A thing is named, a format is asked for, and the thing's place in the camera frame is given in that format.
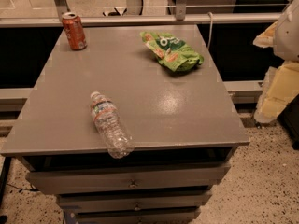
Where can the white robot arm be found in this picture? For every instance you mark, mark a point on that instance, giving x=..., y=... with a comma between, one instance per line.
x=286, y=39

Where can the grey metal railing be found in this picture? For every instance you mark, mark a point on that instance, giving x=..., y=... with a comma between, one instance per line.
x=48, y=13

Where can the grey drawer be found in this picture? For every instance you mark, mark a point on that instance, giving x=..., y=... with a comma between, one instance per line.
x=129, y=178
x=134, y=201
x=139, y=217

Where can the bottom grey drawer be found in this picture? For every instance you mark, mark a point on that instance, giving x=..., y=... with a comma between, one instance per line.
x=139, y=217

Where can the green chip bag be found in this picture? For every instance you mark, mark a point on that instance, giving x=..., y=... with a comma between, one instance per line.
x=172, y=52

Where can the middle grey drawer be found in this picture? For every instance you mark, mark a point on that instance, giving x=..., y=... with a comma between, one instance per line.
x=134, y=201

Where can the red coke can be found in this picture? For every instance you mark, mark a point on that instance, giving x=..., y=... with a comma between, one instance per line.
x=74, y=31

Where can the clear plastic water bottle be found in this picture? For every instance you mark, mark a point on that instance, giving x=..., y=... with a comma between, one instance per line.
x=108, y=123

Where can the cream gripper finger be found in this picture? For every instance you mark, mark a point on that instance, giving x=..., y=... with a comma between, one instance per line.
x=266, y=38
x=280, y=87

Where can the top grey drawer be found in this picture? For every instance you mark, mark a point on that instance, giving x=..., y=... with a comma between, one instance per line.
x=129, y=178

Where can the grey drawer cabinet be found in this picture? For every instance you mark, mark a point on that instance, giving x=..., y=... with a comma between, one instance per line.
x=173, y=119

